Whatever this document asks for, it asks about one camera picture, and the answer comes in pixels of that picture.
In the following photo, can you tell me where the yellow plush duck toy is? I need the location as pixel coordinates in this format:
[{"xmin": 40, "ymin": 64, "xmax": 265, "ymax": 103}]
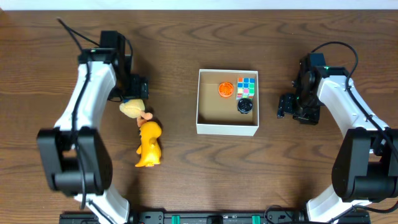
[{"xmin": 119, "ymin": 99, "xmax": 153, "ymax": 128}]

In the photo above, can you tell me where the black round disc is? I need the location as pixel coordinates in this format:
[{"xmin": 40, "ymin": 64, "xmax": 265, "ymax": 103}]
[{"xmin": 237, "ymin": 98, "xmax": 253, "ymax": 114}]

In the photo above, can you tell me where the colourful puzzle cube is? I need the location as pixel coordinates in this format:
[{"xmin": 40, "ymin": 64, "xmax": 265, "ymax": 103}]
[{"xmin": 236, "ymin": 77, "xmax": 256, "ymax": 100}]

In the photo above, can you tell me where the orange round disc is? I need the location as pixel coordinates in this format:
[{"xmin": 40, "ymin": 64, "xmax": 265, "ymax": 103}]
[{"xmin": 218, "ymin": 82, "xmax": 234, "ymax": 98}]

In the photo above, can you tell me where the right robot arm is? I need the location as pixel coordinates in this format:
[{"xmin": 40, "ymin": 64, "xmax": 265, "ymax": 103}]
[{"xmin": 277, "ymin": 52, "xmax": 397, "ymax": 223}]

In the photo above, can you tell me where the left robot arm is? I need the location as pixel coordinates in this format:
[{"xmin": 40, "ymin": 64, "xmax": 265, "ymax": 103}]
[{"xmin": 37, "ymin": 30, "xmax": 149, "ymax": 223}]

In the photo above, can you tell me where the orange rubber dinosaur toy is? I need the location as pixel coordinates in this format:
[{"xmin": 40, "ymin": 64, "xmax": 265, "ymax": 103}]
[{"xmin": 135, "ymin": 121, "xmax": 162, "ymax": 167}]

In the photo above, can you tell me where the white cardboard box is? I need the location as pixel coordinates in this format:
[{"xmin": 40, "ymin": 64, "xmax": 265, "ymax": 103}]
[{"xmin": 196, "ymin": 69, "xmax": 259, "ymax": 136}]

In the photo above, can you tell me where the black mounting rail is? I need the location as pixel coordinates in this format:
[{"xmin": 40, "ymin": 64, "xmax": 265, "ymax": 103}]
[{"xmin": 59, "ymin": 209, "xmax": 371, "ymax": 224}]

